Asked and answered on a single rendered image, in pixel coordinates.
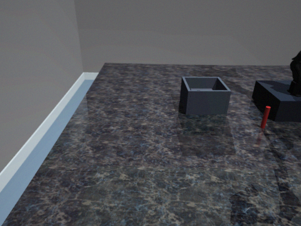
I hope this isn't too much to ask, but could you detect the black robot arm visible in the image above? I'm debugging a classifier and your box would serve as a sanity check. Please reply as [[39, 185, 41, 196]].
[[287, 51, 301, 97]]

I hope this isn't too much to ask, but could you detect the red peg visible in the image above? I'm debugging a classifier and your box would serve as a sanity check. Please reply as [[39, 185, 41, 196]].
[[260, 106, 271, 129]]

